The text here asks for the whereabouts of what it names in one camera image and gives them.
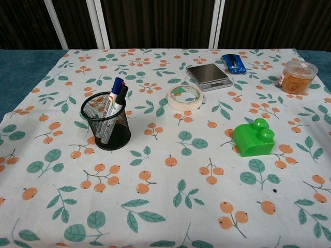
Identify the green plastic toy block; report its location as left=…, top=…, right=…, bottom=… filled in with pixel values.
left=233, top=118, right=276, bottom=158

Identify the floral fruit print tablecloth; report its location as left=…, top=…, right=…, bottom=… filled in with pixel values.
left=0, top=48, right=331, bottom=248

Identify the blue plastic package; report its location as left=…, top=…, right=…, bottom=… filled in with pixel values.
left=221, top=53, right=247, bottom=75

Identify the clear jar of rubber bands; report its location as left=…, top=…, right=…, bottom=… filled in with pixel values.
left=278, top=60, right=319, bottom=94

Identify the silver digital pocket scale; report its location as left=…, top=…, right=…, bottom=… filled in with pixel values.
left=185, top=63, right=232, bottom=92

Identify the blue cap marker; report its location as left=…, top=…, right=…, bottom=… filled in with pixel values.
left=100, top=76, right=124, bottom=143

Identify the black mesh pen holder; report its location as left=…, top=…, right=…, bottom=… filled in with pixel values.
left=80, top=91, right=132, bottom=151

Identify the white partition frame post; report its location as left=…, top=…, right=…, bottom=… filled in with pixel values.
left=86, top=0, right=111, bottom=49
left=207, top=0, right=225, bottom=49
left=42, top=0, right=69, bottom=50

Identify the beige masking tape roll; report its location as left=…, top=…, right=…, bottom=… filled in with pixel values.
left=165, top=84, right=205, bottom=112

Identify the black cap marker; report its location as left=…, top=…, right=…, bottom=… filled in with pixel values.
left=104, top=85, right=129, bottom=142

